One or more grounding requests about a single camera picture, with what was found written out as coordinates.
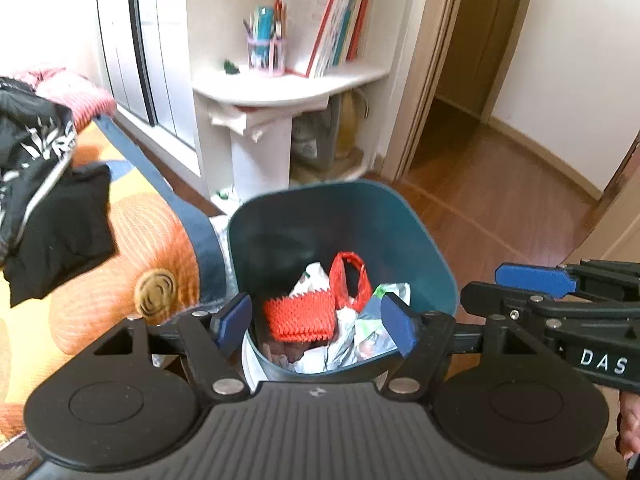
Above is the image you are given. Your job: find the white paper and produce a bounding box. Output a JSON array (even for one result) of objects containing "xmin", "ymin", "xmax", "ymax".
[{"xmin": 295, "ymin": 305, "xmax": 362, "ymax": 374}]

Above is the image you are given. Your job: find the wooden door frame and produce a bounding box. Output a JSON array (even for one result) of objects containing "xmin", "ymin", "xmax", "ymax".
[{"xmin": 392, "ymin": 0, "xmax": 471, "ymax": 181}]

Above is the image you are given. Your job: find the yellow cloth bag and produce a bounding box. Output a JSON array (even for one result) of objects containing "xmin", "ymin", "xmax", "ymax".
[{"xmin": 336, "ymin": 89, "xmax": 371, "ymax": 161}]

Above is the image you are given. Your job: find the white shelf unit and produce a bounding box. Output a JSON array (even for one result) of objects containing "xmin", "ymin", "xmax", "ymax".
[{"xmin": 185, "ymin": 0, "xmax": 436, "ymax": 216}]

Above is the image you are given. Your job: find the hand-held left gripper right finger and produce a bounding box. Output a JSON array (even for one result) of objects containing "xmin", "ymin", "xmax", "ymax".
[{"xmin": 379, "ymin": 291, "xmax": 544, "ymax": 404}]

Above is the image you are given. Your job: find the white floral printed bag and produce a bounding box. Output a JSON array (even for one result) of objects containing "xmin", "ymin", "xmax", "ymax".
[{"xmin": 350, "ymin": 282, "xmax": 412, "ymax": 361}]

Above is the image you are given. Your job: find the orange floral bedspread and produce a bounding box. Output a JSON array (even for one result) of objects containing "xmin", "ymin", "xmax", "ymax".
[{"xmin": 0, "ymin": 120, "xmax": 226, "ymax": 441}]

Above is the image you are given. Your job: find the grey appliance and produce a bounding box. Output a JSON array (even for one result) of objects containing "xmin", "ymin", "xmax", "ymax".
[{"xmin": 291, "ymin": 109, "xmax": 337, "ymax": 171}]

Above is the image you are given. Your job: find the pink pen holder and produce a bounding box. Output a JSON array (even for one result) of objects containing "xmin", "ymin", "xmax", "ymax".
[{"xmin": 246, "ymin": 35, "xmax": 286, "ymax": 78}]

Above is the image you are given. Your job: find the white plastic object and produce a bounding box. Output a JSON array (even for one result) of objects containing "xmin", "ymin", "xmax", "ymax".
[{"xmin": 241, "ymin": 332, "xmax": 268, "ymax": 391}]

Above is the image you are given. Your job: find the pink ribbed blanket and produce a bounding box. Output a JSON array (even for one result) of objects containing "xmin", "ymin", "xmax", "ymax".
[{"xmin": 10, "ymin": 66, "xmax": 118, "ymax": 133}]

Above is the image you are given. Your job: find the row of books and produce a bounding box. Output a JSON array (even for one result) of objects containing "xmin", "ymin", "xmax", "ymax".
[{"xmin": 320, "ymin": 0, "xmax": 375, "ymax": 68}]

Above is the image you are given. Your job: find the bed with orange sheet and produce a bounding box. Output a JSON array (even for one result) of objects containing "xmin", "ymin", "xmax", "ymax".
[{"xmin": 92, "ymin": 112, "xmax": 238, "ymax": 311}]

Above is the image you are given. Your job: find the cookie print snack packet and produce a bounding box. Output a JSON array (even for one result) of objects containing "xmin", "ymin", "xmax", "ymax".
[{"xmin": 287, "ymin": 261, "xmax": 332, "ymax": 301}]

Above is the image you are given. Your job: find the white wardrobe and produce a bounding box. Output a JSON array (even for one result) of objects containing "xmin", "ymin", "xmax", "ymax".
[{"xmin": 92, "ymin": 0, "xmax": 201, "ymax": 151}]

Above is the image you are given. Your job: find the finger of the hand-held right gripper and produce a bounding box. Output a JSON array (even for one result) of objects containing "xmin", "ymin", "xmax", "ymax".
[
  {"xmin": 459, "ymin": 282, "xmax": 640, "ymax": 332},
  {"xmin": 494, "ymin": 259, "xmax": 640, "ymax": 304}
]

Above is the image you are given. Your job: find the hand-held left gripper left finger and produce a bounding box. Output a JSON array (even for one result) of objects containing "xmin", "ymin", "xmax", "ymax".
[{"xmin": 92, "ymin": 291, "xmax": 254, "ymax": 402}]

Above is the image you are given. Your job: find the wooden door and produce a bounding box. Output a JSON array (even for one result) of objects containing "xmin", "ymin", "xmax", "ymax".
[{"xmin": 447, "ymin": 0, "xmax": 533, "ymax": 118}]

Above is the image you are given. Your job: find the teal plastic trash bin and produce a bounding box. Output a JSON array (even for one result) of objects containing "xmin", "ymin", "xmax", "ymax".
[{"xmin": 226, "ymin": 180, "xmax": 460, "ymax": 383}]

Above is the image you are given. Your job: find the stack of papers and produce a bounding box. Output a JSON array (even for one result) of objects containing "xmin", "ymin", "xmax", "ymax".
[{"xmin": 207, "ymin": 102, "xmax": 291, "ymax": 143}]

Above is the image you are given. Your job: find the person's right hand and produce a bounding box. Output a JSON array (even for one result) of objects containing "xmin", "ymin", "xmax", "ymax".
[{"xmin": 617, "ymin": 390, "xmax": 640, "ymax": 463}]

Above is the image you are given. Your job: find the bundle of pens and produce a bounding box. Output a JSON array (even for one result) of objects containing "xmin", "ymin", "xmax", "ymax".
[{"xmin": 242, "ymin": 2, "xmax": 287, "ymax": 43}]

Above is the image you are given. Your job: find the black garment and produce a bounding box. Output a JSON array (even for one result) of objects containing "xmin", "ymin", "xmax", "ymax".
[{"xmin": 2, "ymin": 162, "xmax": 118, "ymax": 308}]

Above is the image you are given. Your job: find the black leaf print quilt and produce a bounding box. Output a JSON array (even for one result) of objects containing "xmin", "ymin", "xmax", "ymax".
[{"xmin": 0, "ymin": 76, "xmax": 78, "ymax": 266}]

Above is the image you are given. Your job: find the red bordered book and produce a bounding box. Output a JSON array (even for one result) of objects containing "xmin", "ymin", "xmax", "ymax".
[{"xmin": 275, "ymin": 0, "xmax": 347, "ymax": 79}]

